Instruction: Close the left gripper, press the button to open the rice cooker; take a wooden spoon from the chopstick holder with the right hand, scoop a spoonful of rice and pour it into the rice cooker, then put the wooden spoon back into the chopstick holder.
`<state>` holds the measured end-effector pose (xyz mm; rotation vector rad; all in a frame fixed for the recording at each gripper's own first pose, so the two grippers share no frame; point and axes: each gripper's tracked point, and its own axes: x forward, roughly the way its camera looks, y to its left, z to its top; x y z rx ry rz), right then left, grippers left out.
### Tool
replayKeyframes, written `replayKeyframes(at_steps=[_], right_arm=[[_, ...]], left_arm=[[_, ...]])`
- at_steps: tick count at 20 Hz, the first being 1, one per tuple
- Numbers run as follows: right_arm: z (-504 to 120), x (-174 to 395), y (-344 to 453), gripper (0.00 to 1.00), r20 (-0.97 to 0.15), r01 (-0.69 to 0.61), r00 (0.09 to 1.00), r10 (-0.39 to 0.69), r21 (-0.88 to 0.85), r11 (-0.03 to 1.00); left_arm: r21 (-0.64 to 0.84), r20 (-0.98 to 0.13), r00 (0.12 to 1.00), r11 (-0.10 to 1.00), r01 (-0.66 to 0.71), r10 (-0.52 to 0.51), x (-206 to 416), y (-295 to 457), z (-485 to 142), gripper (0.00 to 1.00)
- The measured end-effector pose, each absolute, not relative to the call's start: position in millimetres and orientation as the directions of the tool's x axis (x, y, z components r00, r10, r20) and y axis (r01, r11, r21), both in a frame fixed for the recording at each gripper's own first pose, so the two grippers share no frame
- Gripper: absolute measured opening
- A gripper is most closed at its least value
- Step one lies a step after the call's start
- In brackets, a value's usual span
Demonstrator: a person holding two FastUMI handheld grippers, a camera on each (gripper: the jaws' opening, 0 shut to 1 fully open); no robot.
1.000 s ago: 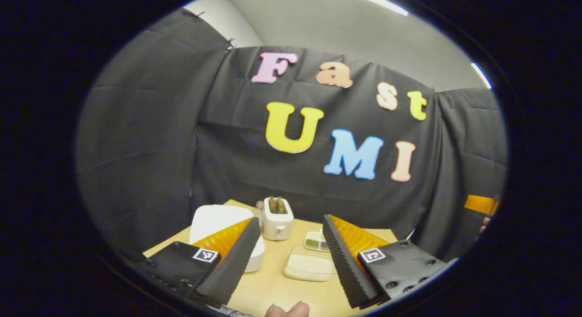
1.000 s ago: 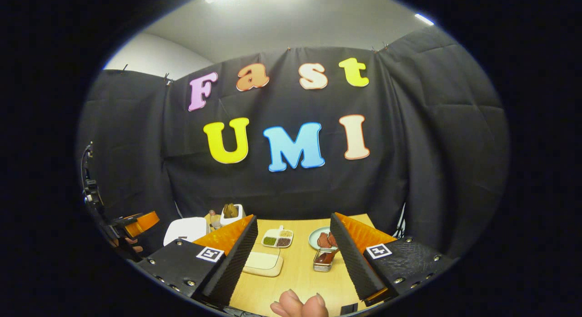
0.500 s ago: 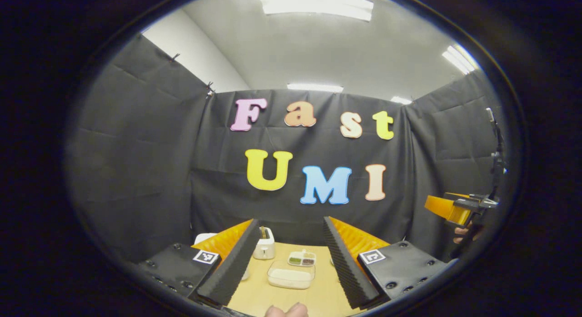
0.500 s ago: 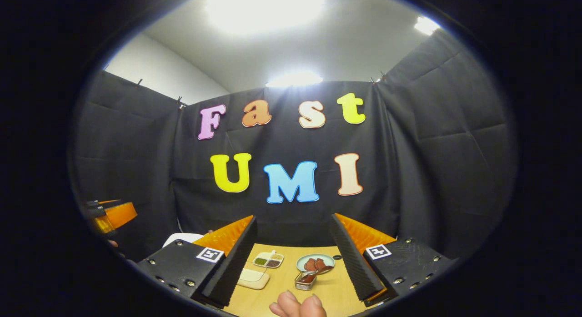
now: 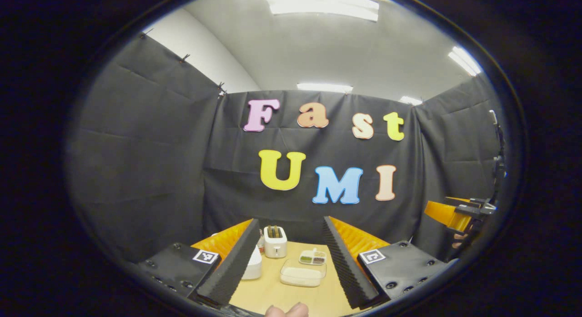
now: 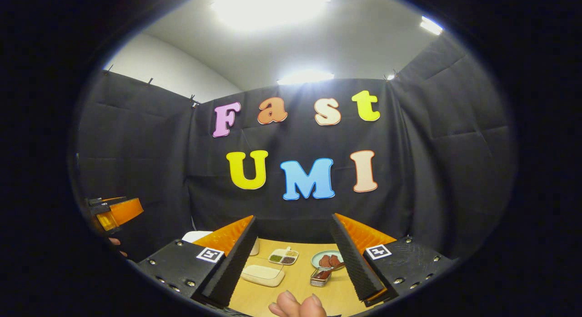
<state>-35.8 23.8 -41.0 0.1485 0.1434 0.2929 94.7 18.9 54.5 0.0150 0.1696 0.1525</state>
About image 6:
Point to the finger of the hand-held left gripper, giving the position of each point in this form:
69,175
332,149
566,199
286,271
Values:
123,212
102,200

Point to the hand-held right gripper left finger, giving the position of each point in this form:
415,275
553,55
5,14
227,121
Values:
234,267

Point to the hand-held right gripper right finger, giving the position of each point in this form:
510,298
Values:
354,267

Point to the white chopstick holder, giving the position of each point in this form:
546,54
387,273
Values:
255,247

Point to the white container of rice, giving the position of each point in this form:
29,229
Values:
263,275

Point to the white rice cooker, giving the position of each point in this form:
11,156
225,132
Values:
198,236

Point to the brown meat piece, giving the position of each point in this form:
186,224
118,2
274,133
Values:
335,260
324,261

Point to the round plate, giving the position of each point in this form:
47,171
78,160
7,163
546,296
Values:
328,260

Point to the small metal tin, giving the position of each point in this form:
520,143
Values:
321,276

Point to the divided condiment dish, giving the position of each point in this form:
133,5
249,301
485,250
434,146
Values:
283,256

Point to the black backdrop cloth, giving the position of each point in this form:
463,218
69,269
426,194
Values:
432,171

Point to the large ceiling light panel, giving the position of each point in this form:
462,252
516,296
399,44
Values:
268,7

